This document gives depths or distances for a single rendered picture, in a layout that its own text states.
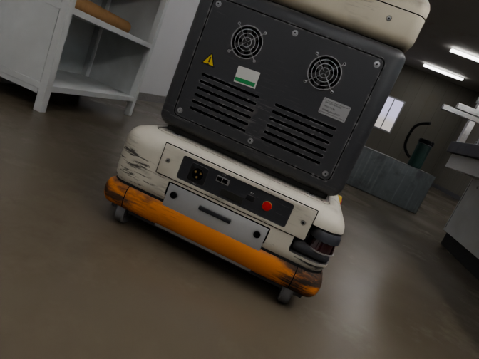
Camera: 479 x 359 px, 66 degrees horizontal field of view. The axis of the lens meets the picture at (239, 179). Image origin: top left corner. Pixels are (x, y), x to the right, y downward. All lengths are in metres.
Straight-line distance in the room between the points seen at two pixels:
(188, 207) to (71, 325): 0.40
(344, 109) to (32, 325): 0.78
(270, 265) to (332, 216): 0.19
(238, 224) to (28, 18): 1.53
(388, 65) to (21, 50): 1.68
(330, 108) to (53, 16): 1.45
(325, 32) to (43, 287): 0.82
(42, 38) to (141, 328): 1.59
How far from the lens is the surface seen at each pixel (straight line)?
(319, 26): 0.98
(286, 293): 0.97
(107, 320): 0.74
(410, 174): 4.05
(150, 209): 0.99
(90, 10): 2.35
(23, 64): 2.11
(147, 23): 2.80
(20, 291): 0.77
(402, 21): 1.00
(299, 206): 0.89
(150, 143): 0.98
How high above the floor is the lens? 0.46
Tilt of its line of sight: 13 degrees down
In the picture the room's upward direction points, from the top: 23 degrees clockwise
